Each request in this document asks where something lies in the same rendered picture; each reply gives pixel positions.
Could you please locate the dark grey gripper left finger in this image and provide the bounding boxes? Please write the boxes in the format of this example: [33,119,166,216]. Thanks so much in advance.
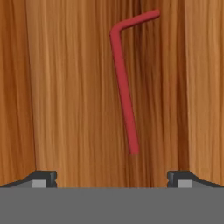
[0,170,58,189]

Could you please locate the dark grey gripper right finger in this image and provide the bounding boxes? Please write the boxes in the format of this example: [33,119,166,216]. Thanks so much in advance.
[166,170,224,189]

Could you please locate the wooden drawer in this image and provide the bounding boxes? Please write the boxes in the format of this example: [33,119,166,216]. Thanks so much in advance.
[0,0,224,189]

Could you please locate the red bent straw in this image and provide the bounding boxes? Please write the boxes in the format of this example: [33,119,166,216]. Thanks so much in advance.
[108,8,162,156]

